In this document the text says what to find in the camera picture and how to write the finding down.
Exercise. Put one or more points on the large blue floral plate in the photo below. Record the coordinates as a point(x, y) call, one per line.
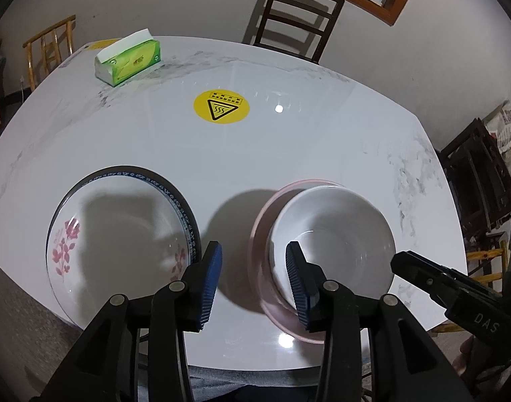
point(171, 192)

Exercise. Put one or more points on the bamboo chair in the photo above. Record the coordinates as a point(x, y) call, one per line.
point(483, 255)
point(48, 54)

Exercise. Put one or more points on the white plate with pink flowers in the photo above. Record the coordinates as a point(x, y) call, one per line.
point(113, 234)

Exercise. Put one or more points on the white bowl with pink base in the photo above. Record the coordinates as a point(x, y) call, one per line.
point(339, 234)

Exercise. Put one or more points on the green tissue box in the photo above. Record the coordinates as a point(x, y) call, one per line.
point(129, 60)

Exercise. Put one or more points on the person's right hand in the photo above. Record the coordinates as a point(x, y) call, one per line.
point(469, 360)

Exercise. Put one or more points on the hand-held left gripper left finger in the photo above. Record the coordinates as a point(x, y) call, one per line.
point(209, 284)

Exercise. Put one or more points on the round yellow warning sticker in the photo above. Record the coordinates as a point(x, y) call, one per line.
point(222, 106)

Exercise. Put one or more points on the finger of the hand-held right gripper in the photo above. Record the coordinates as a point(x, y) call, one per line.
point(423, 272)

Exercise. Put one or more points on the dark carved wooden chair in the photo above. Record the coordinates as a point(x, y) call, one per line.
point(477, 176)

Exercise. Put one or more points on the dark wooden ladder-back chair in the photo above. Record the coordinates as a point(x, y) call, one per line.
point(297, 16)

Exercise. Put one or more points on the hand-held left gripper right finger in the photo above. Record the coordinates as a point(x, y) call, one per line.
point(299, 289)

